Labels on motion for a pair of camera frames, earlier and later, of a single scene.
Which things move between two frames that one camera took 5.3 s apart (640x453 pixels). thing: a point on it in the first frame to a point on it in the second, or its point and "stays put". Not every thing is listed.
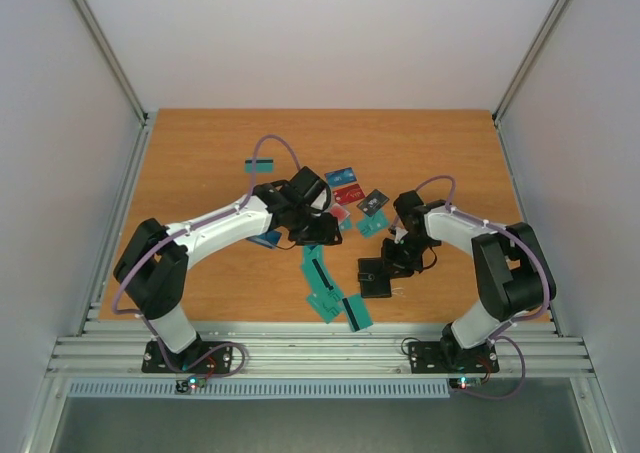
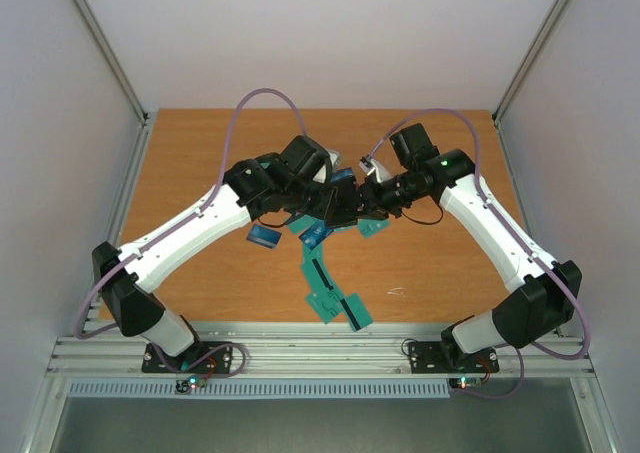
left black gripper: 325,236 to 322,209
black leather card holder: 374,278 to 343,209
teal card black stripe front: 357,312 stays put
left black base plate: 221,361 stays put
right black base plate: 436,357 stays put
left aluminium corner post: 105,44 stays put
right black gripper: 375,277 to 368,198
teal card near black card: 371,225 stays put
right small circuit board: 465,382 stays put
